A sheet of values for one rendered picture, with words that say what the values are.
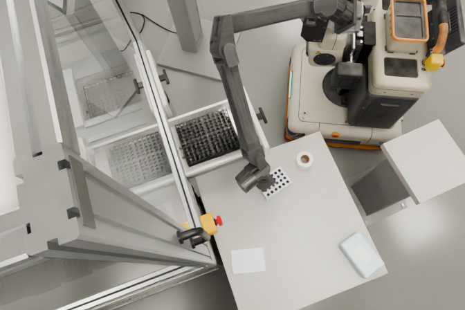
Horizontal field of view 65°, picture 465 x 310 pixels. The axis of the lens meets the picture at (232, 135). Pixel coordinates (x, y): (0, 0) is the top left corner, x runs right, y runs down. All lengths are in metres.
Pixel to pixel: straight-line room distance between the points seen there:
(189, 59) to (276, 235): 1.55
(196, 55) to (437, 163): 1.69
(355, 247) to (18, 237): 1.32
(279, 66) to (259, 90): 0.24
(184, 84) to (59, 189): 2.33
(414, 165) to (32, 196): 1.54
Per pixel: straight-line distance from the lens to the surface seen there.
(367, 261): 1.52
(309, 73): 2.31
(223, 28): 1.12
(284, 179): 1.51
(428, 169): 1.72
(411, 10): 1.88
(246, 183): 1.28
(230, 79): 1.15
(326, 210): 1.55
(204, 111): 1.52
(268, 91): 2.55
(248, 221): 1.51
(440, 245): 2.52
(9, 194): 0.36
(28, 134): 0.34
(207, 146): 1.45
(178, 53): 2.70
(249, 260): 1.48
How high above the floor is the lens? 2.26
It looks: 69 degrees down
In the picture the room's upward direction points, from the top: 7 degrees counter-clockwise
